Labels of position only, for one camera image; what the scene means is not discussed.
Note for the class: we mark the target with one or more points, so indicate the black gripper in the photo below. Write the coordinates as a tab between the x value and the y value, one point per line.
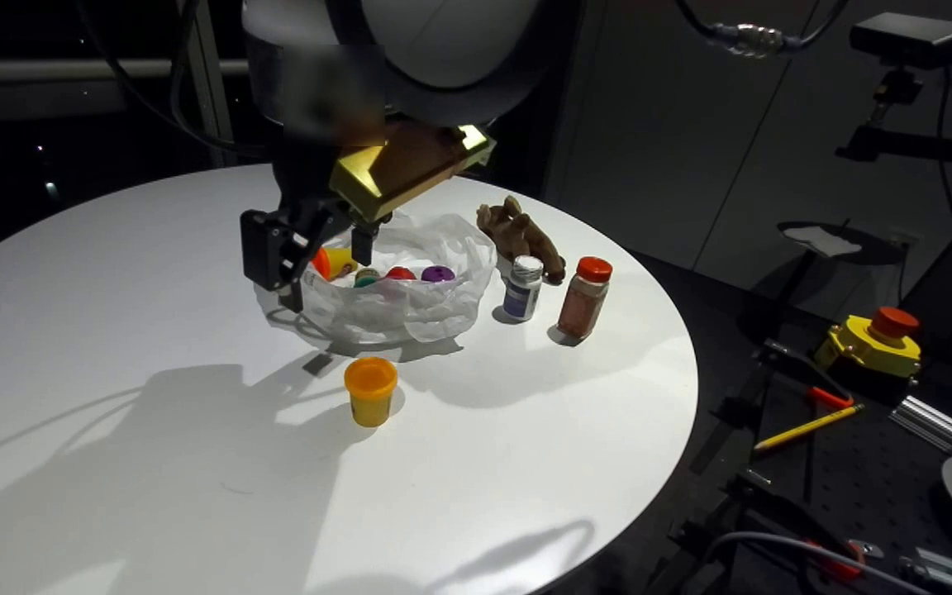
306	178

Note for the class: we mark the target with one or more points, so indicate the brown moose plush toy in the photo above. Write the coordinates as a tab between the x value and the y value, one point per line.
513	225

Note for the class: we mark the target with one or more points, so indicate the white lid pill bottle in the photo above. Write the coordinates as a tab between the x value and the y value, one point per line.
523	292

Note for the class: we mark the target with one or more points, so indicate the red lid spice jar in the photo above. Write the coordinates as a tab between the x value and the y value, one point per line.
588	298

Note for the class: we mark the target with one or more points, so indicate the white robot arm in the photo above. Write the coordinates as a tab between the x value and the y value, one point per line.
431	44

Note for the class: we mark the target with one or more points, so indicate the white plastic bag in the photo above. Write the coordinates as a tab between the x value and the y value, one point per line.
420	317

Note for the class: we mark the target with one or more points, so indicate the purple toy fruit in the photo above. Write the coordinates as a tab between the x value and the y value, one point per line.
437	271

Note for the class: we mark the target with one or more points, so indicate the grey horizontal railing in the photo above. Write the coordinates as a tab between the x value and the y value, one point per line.
80	72

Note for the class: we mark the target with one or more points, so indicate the white flat sheet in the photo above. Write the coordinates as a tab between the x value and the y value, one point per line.
825	240

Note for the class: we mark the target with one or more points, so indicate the yellow pencil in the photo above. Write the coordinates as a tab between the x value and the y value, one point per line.
809	427

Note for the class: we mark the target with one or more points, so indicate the yellow emergency stop button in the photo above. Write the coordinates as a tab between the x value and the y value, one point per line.
871	342

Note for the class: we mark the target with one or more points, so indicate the black perforated breadboard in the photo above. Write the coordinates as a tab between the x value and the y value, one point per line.
827	483

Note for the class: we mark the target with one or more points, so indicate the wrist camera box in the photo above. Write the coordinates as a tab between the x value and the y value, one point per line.
411	167

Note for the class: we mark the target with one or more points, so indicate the grey window post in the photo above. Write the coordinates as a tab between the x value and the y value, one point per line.
206	83

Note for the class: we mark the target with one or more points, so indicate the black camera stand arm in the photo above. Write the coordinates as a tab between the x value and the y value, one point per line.
916	144

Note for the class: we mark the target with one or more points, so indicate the black camera on stand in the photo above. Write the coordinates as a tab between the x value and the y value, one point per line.
915	37

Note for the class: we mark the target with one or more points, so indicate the aluminium extrusion rail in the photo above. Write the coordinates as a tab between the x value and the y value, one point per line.
941	422

